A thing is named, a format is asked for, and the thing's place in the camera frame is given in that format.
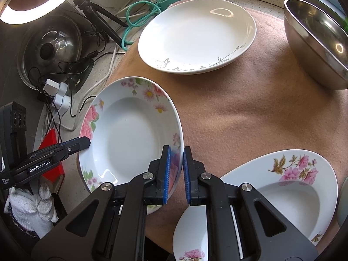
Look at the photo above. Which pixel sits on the black stand base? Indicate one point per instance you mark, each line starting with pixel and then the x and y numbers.
pixel 80 73

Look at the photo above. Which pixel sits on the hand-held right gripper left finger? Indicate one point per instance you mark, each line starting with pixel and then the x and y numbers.
pixel 166 176

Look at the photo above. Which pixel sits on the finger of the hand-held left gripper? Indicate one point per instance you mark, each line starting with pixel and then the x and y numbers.
pixel 77 145

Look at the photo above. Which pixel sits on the green leaf floral plate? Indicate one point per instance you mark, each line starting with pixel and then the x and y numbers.
pixel 130 136

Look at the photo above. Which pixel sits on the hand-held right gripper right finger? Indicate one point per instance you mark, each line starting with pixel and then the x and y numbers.
pixel 186 179

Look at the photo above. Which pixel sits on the person's left forearm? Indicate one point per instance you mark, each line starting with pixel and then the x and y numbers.
pixel 19 225

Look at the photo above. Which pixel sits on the stainless steel bowl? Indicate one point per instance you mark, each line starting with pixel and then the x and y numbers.
pixel 312 40

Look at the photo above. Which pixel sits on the pale green bowl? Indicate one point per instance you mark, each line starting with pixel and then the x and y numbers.
pixel 343 204

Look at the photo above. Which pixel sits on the white power adapter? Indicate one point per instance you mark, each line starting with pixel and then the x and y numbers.
pixel 50 87

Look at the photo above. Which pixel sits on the black tripod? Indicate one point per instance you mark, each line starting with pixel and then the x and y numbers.
pixel 95 16

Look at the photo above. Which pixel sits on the brown leaf floral plate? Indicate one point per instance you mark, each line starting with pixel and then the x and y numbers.
pixel 288 195

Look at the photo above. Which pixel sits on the person's left hand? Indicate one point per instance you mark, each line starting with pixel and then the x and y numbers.
pixel 32 209

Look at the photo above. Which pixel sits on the red book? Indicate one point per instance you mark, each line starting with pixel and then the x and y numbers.
pixel 50 146

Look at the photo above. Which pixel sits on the white multi socket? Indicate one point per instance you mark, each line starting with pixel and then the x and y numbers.
pixel 62 98

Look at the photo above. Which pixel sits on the white plate grey leaf print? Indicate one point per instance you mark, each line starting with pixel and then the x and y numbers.
pixel 195 32

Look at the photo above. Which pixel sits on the pink cloth mat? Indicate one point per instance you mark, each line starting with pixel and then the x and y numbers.
pixel 244 108

